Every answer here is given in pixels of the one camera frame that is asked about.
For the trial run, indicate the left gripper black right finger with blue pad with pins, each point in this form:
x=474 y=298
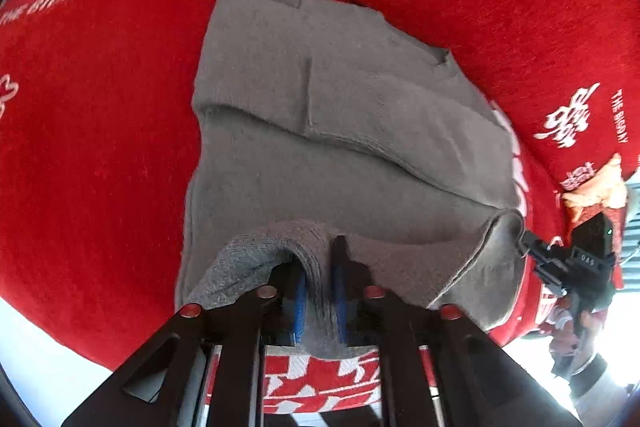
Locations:
x=438 y=368

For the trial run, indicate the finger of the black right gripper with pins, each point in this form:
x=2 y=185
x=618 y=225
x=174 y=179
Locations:
x=532 y=246

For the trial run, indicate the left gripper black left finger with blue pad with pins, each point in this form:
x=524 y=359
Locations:
x=203 y=366

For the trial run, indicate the grey knitted garment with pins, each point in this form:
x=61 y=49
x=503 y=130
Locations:
x=319 y=119

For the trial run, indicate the person's right hand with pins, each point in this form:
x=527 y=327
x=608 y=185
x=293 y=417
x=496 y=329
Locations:
x=572 y=340

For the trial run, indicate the red blanket white lettering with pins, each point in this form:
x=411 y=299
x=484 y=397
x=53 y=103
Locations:
x=99 y=143

